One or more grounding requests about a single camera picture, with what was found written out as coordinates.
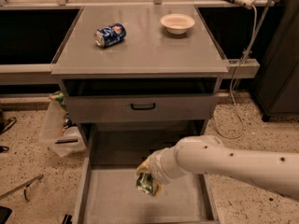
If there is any blue soda can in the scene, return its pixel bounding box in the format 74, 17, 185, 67
94, 23, 126, 48

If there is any metal rod on floor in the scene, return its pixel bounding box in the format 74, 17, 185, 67
0, 174, 44, 202

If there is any clear plastic side bin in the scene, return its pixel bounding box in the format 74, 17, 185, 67
39, 91, 86, 157

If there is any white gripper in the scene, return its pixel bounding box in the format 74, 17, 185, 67
135, 147, 187, 197

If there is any black cable on floor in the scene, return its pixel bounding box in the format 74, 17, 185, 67
0, 117, 18, 154

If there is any white power cable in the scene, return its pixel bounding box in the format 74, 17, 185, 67
212, 3, 260, 140

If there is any crushed green soda can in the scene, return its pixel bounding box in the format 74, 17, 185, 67
136, 173, 155, 195

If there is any black drawer handle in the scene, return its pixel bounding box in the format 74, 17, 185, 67
130, 103, 156, 111

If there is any dark cabinet at right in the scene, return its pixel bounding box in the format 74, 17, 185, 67
253, 0, 299, 121

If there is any grey drawer cabinet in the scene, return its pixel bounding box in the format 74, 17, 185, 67
50, 4, 231, 224

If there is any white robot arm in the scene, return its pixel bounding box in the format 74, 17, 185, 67
136, 135, 299, 201

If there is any white paper bowl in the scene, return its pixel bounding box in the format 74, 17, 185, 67
160, 14, 195, 35

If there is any top grey drawer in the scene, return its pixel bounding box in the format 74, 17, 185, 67
64, 77, 218, 123

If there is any open middle grey drawer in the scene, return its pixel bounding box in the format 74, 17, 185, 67
73, 121, 221, 224

